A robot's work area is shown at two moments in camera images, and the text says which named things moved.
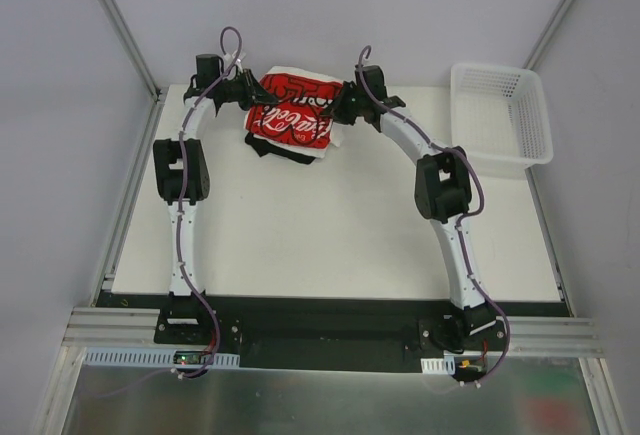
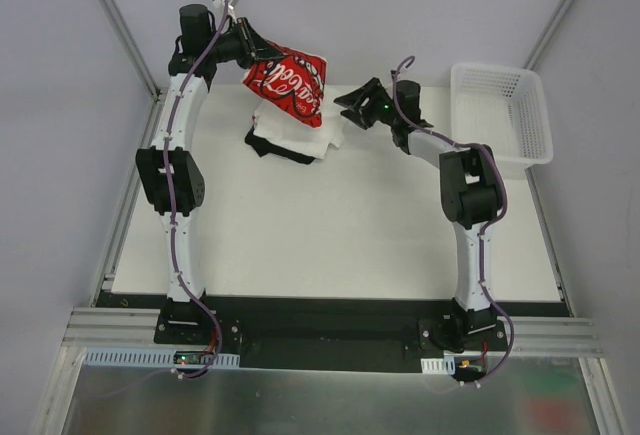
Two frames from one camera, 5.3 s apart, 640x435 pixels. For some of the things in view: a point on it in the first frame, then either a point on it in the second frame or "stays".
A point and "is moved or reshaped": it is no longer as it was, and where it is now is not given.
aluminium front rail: [110, 326] stays
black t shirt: [276, 149] stays
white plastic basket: [498, 116] stays
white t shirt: [335, 136] -> [273, 123]
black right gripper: [347, 103] stays
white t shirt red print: [299, 117] is moved or reshaped
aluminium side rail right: [548, 240] stays
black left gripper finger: [260, 95] -> [261, 47]
